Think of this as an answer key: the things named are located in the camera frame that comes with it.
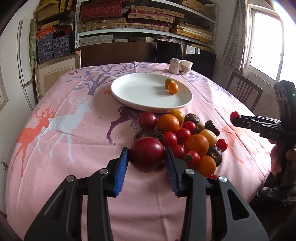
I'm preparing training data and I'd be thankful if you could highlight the red cherry tomato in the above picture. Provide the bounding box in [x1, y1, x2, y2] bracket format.
[230, 111, 241, 123]

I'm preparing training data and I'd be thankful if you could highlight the small orange kumquat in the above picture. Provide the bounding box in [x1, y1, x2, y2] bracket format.
[168, 82, 179, 95]

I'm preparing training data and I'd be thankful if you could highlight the large orange mandarin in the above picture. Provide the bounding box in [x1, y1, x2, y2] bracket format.
[157, 114, 180, 133]

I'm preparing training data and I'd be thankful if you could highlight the yellow-orange round fruit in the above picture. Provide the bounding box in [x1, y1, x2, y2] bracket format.
[165, 78, 174, 89]

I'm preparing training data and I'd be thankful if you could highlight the dark red plum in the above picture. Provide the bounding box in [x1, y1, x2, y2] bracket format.
[128, 137, 165, 173]

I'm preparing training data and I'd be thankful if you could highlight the person's right hand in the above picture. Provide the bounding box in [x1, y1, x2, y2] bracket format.
[268, 139, 296, 177]

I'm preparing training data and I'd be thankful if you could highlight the dark wooden chair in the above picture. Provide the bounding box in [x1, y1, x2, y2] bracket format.
[226, 71, 263, 112]

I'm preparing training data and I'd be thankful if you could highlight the black glass cabinet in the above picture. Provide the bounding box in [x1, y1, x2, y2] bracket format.
[154, 40, 217, 80]

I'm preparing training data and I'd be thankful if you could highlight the white paper cup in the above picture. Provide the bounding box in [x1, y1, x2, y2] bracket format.
[180, 60, 193, 75]

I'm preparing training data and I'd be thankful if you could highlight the pink printed tablecloth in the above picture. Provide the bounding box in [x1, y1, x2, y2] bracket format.
[6, 62, 272, 240]

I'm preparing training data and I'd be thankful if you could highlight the white drink can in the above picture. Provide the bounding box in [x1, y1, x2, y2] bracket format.
[169, 58, 181, 75]

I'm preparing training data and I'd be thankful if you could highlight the white metal shelf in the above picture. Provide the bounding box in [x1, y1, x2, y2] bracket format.
[74, 1, 218, 49]

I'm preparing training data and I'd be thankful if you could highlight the white round plate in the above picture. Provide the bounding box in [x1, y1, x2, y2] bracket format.
[111, 73, 193, 113]

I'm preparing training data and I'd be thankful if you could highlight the framed picture leaning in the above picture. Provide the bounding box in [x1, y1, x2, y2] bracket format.
[35, 51, 82, 101]

